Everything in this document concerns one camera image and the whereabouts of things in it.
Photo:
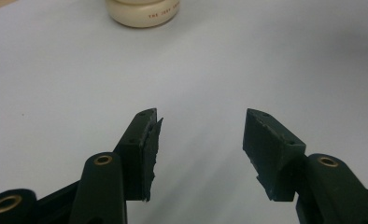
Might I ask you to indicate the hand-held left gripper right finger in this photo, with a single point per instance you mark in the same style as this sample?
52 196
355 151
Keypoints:
272 155

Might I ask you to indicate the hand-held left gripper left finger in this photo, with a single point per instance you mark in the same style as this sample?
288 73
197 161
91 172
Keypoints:
138 161

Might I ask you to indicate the cream round jar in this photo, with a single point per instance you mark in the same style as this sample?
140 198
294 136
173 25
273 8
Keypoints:
143 14

